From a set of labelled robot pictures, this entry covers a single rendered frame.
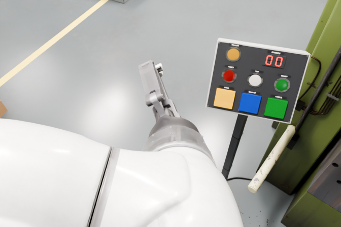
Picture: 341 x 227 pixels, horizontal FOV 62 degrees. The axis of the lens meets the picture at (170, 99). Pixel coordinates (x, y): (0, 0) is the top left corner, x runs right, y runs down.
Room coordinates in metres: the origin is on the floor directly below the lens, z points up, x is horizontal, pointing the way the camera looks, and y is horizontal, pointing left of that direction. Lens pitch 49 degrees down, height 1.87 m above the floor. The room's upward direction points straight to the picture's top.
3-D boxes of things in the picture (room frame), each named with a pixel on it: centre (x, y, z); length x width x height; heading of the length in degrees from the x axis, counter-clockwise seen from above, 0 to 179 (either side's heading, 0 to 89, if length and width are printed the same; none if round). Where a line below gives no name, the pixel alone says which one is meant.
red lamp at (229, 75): (0.81, -0.23, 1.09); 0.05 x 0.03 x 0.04; 50
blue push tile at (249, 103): (0.74, -0.31, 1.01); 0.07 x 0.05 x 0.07; 75
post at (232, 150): (0.86, -0.35, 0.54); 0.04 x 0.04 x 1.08; 50
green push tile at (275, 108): (0.71, -0.41, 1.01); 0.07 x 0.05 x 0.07; 75
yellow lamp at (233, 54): (0.85, -0.24, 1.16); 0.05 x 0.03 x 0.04; 50
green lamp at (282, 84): (0.76, -0.42, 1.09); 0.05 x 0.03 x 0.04; 50
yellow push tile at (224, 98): (0.76, -0.22, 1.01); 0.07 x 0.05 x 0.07; 75
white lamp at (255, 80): (0.78, -0.33, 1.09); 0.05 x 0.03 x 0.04; 50
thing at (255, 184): (0.72, -0.51, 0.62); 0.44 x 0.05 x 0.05; 140
